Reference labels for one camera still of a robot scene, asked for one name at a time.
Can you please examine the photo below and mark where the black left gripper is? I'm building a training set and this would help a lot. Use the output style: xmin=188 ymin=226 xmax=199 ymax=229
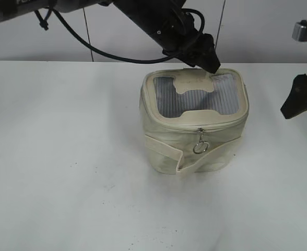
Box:
xmin=161 ymin=33 xmax=221 ymax=73

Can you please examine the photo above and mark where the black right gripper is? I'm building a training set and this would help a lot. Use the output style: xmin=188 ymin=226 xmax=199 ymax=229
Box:
xmin=280 ymin=74 xmax=307 ymax=119

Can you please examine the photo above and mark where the cream zippered bag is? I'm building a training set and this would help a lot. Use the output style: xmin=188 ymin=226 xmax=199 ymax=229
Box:
xmin=139 ymin=68 xmax=250 ymax=175

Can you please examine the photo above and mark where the silver zipper pull ring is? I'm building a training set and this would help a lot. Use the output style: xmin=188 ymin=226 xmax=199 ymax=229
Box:
xmin=192 ymin=128 xmax=210 ymax=155

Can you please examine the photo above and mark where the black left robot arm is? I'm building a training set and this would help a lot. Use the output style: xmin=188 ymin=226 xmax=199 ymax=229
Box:
xmin=0 ymin=0 xmax=220 ymax=73

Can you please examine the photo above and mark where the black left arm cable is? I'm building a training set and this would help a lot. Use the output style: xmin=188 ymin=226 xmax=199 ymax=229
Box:
xmin=33 ymin=7 xmax=205 ymax=65

